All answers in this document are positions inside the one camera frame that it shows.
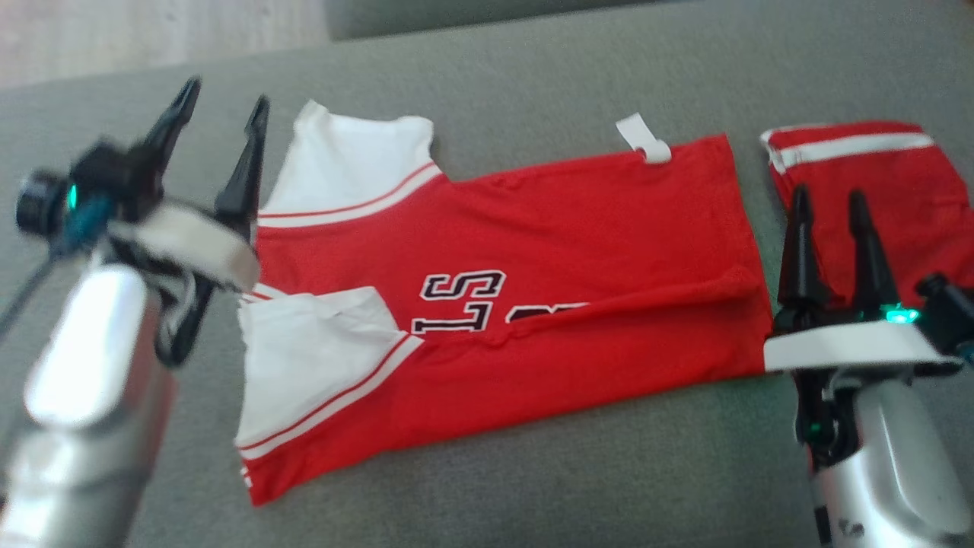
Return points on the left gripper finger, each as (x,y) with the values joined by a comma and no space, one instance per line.
(171,125)
(243,175)

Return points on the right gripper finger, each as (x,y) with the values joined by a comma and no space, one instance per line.
(800,259)
(867,259)

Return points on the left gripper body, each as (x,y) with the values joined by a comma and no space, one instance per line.
(190,240)

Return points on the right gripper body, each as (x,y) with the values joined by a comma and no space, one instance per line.
(845,346)

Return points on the red shorts with white stripe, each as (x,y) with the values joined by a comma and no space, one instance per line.
(913,213)

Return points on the red and white jersey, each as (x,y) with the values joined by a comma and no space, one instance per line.
(571,228)

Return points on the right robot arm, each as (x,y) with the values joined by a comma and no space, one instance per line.
(890,472)

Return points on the grey sofa seat cushion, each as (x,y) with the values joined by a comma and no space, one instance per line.
(456,15)

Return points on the large grey sofa chaise cushion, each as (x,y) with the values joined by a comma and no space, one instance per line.
(533,472)

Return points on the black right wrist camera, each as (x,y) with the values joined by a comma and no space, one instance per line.
(947,304)

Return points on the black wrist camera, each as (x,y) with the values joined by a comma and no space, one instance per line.
(42,202)
(947,304)

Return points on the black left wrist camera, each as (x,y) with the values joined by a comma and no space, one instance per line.
(42,202)

